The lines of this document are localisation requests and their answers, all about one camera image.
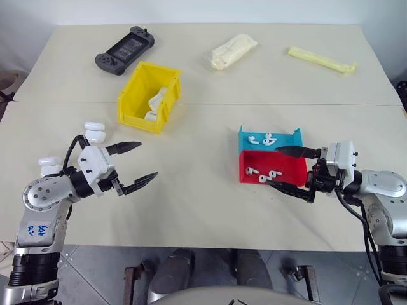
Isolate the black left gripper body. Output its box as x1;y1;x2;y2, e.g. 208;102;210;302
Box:
100;173;126;197

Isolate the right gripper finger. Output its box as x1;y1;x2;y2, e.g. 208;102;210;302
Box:
265;180;316;204
274;146;322;159

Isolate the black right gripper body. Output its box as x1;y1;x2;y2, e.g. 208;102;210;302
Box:
304;147;347;194

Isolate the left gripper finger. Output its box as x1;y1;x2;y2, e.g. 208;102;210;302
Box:
118;172;159;196
106;141;142;157

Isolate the yellow plastic bin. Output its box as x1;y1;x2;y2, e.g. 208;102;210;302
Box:
116;61;183;135

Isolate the blue plastic tray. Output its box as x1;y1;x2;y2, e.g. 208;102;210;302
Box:
238;125;303;156

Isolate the red plastic tray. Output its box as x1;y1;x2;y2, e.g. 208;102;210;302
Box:
238;149;308;188

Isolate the long pale yellow packet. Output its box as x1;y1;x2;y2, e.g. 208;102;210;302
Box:
287;46;358;76

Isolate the black handheld game console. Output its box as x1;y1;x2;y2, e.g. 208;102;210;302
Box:
94;26;156;76

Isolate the black equipment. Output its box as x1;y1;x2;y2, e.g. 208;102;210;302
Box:
396;81;407;111

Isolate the clear bag of white filling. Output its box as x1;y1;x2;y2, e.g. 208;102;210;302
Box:
203;34;259;73

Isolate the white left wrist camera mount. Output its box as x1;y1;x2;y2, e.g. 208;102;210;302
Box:
77;145;117;197

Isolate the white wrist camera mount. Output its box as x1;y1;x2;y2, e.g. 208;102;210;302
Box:
77;145;117;197
326;140;359;179

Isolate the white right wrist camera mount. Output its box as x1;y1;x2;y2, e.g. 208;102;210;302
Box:
326;140;359;179

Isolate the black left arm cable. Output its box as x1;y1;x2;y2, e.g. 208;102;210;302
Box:
62;134;91;179

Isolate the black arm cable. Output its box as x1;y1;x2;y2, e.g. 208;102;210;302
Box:
335;187;387;305
62;134;91;179

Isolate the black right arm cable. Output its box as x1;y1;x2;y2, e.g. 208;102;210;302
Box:
335;187;387;305

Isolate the rusty metal bracket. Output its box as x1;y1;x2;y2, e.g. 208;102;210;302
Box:
123;266;143;305
291;265;321;302

